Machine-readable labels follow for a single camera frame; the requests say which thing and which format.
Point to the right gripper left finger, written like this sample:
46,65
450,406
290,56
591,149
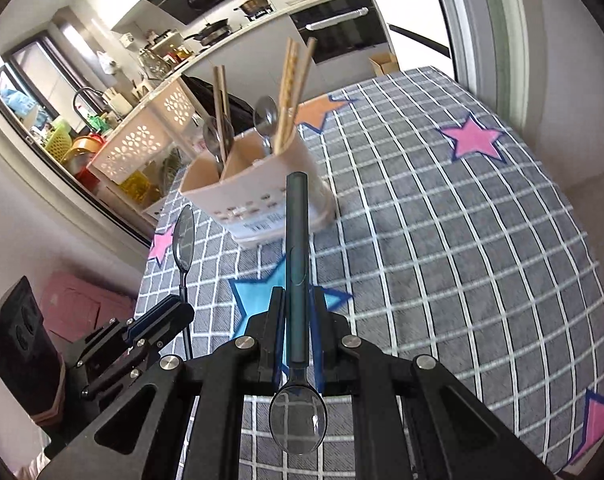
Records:
181,419

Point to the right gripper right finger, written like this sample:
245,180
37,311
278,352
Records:
412,419

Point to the yellow patterned chopstick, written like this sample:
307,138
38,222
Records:
286,116

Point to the dark brown wooden chopstick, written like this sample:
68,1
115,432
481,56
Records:
219,113

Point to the plain bamboo chopstick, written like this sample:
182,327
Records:
283,85

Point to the kitchen faucet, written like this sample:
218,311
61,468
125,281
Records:
88,103

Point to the pink chair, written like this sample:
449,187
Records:
73,308

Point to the grey checked tablecloth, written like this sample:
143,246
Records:
451,239

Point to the pink plastic utensil holder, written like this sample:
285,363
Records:
247,197

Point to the beige perforated storage trolley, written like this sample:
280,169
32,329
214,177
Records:
168,117

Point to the cardboard box on floor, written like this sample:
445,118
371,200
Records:
384,63

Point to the black wok on stove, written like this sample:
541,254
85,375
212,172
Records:
211,33

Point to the black built-in oven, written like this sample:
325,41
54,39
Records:
340,27

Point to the bronze cooking pot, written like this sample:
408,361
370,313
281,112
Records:
255,8

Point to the white refrigerator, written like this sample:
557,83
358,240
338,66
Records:
418,33

